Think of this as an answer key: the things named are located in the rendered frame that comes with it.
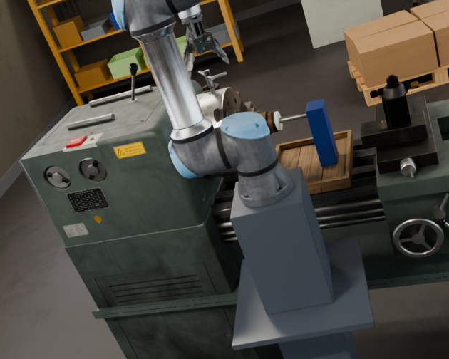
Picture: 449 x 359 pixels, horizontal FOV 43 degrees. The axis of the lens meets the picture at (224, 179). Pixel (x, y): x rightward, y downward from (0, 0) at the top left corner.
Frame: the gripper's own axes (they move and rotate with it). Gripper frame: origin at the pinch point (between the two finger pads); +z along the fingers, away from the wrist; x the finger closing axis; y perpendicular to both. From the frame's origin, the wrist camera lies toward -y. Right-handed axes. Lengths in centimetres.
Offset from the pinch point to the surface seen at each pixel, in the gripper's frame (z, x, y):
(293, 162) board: 43.4, 18.8, 3.0
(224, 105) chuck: 11.7, 0.1, 4.7
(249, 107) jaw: 19.8, 11.6, -6.2
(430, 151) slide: 36, 45, 52
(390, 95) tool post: 19, 43, 39
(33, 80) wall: 56, -77, -499
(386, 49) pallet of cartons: 83, 180, -184
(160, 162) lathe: 19.3, -28.3, 9.3
